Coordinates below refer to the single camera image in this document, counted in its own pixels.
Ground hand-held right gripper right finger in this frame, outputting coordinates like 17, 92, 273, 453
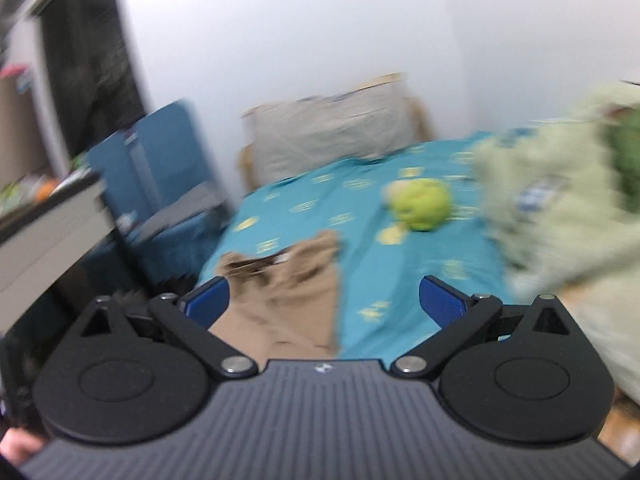
391, 275, 572, 379

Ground tan brown pants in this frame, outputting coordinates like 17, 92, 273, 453
206, 230, 344, 361

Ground white desk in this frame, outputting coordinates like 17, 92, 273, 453
0, 170, 117, 311

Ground dark window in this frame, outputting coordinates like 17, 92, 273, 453
37, 0, 149, 161

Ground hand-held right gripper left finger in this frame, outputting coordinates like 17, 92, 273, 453
75, 276, 258, 379

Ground grey white pillow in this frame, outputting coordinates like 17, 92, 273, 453
243, 86, 416, 186

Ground green plush toy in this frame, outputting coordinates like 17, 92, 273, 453
382, 179, 452, 233

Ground teal patterned bed sheet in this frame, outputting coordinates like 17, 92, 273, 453
196, 130, 521, 361

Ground blue chair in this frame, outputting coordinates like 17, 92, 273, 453
87, 101, 236, 291

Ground pale green fluffy blanket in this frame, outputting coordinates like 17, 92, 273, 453
472, 82, 640, 401

